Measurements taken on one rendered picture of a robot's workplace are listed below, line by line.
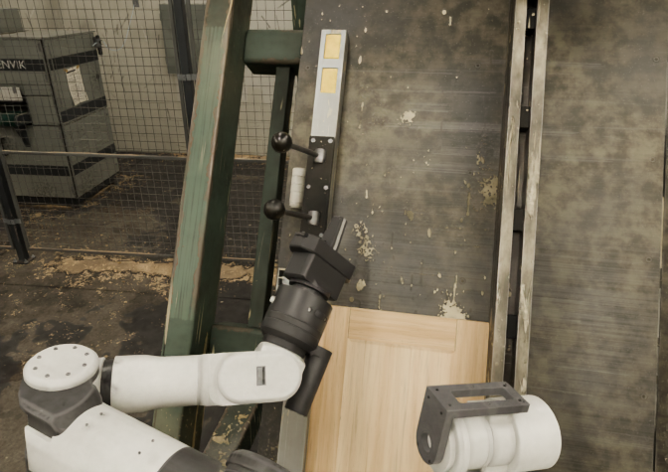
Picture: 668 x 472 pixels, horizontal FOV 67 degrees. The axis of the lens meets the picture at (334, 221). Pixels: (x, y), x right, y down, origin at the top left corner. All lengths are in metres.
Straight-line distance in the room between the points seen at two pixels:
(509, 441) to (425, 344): 0.49
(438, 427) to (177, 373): 0.36
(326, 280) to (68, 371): 0.35
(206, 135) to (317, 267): 0.43
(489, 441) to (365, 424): 0.53
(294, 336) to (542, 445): 0.34
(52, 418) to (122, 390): 0.10
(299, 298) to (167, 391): 0.21
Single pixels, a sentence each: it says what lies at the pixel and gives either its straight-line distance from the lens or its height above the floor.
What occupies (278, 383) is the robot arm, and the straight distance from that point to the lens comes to 0.69.
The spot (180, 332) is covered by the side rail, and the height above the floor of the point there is 1.19.
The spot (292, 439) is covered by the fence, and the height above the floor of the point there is 1.04.
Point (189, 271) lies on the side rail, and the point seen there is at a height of 1.29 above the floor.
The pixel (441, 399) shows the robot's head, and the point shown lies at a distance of 0.47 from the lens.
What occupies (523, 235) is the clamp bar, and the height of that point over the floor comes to 1.40.
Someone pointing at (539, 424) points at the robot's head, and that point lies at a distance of 0.52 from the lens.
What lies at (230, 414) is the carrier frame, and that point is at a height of 0.79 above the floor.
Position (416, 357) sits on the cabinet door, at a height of 1.17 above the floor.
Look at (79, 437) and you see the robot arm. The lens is 0.62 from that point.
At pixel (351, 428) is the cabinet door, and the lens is 1.01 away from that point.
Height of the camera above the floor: 1.79
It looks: 25 degrees down
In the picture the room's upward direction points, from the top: straight up
